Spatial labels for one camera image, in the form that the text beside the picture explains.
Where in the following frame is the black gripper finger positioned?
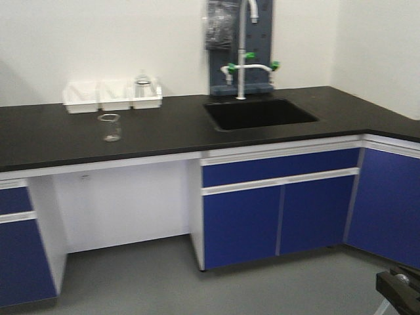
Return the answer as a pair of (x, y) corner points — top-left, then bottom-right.
(376, 272), (419, 315)
(390, 265), (420, 282)

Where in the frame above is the clear plastic pipette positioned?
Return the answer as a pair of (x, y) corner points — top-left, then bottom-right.
(374, 299), (390, 315)

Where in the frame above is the blue corner cabinet door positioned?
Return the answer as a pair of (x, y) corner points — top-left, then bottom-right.
(346, 149), (419, 268)

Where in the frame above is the blue cabinet door right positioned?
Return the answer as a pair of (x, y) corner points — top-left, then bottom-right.
(280, 175), (354, 254)

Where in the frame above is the blue drawer front center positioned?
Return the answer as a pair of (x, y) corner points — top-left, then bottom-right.
(202, 148), (360, 188)

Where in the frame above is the blue drawer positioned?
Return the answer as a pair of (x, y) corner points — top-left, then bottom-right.
(202, 148), (360, 188)
(0, 187), (33, 215)

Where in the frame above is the black lab sink basin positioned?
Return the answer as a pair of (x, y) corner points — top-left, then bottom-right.
(203, 98), (319, 131)

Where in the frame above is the white gooseneck lab faucet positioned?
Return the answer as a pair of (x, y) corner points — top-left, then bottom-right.
(220, 0), (280, 100)

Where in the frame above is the grey pegboard drying rack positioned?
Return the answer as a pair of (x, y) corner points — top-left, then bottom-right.
(207, 1), (274, 96)

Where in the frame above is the white plastic tray right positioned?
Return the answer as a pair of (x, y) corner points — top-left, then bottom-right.
(131, 80), (163, 110)

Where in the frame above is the white plastic tray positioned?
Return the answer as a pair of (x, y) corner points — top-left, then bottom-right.
(62, 81), (99, 114)
(131, 80), (163, 110)
(99, 79), (131, 112)

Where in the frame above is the bag of black pegs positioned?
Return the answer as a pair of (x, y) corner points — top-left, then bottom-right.
(205, 1), (238, 51)

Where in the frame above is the clear glass flask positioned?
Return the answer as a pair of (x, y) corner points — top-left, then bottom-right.
(134, 69), (155, 98)

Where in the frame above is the small clear glass beaker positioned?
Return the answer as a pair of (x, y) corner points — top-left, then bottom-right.
(97, 114), (121, 142)

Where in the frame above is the white plastic tray middle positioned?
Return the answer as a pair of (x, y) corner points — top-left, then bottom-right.
(99, 79), (131, 112)

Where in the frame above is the white plastic tray left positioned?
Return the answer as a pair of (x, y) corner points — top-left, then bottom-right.
(62, 81), (99, 114)

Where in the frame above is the blue left drawer front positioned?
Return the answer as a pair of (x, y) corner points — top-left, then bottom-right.
(0, 187), (33, 215)

